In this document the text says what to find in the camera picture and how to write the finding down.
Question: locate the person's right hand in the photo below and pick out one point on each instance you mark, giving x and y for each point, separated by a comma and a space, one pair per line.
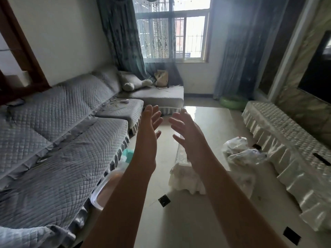
195, 147

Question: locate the person's left hand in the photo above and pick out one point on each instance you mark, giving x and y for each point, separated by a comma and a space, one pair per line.
146, 147

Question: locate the person's right thumb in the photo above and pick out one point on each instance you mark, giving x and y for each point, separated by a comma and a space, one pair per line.
179, 140

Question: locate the person's left thumb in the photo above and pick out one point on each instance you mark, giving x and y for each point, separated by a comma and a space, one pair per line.
158, 134

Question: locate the person's right forearm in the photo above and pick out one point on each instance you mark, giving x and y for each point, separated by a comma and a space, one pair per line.
232, 209

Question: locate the person's left forearm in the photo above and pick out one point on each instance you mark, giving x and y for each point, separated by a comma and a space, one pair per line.
121, 211

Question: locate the teal plastic item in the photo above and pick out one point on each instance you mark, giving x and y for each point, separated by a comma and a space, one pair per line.
126, 155

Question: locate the white skirted coffee table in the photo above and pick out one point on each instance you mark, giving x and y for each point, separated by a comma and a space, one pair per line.
185, 179

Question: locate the small white object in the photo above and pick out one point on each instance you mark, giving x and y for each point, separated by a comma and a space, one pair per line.
124, 101

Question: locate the clear plastic bag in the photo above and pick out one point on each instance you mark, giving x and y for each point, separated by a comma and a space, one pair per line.
247, 157
235, 145

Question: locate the brown paper bag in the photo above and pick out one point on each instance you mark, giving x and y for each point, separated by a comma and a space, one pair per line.
161, 78

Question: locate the white plush toy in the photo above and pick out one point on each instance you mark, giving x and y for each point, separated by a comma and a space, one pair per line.
132, 81

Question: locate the clear plastic storage box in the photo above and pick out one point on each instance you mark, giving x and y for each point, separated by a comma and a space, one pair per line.
103, 195

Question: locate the sheer lace curtain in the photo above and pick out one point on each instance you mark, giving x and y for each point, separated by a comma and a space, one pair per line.
159, 38

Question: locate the grey quilted sofa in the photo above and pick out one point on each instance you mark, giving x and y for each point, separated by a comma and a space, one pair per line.
64, 165

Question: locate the wooden framed window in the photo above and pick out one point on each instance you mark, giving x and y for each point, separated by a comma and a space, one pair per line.
194, 36

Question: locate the dark teal patterned curtain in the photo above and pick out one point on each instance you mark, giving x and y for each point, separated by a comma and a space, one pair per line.
119, 36
243, 49

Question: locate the white covered television cabinet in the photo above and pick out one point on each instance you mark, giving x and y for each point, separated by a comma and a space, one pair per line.
289, 147

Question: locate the black flat television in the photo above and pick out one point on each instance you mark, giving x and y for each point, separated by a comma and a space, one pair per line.
316, 74

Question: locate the brown wooden partition frame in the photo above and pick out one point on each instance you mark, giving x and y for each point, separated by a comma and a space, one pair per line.
23, 54

